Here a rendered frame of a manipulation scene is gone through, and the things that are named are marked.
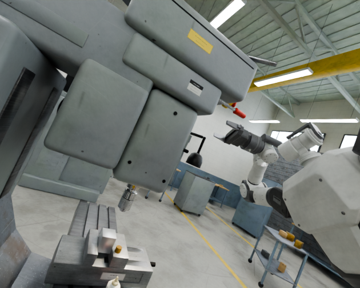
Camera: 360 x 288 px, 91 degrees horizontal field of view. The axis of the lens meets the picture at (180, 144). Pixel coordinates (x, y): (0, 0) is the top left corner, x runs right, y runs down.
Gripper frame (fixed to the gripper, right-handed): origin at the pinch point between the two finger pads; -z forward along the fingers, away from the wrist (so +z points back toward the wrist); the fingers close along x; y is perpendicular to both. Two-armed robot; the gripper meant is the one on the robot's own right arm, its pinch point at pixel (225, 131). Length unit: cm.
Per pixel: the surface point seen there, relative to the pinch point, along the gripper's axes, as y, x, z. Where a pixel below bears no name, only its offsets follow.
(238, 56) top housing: -8.6, 27.2, -13.7
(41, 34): 18, 22, -63
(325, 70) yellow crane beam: -407, -87, 299
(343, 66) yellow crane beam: -387, -58, 307
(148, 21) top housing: 2, 29, -43
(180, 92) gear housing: 10.3, 18.2, -27.4
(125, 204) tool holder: 41, -12, -29
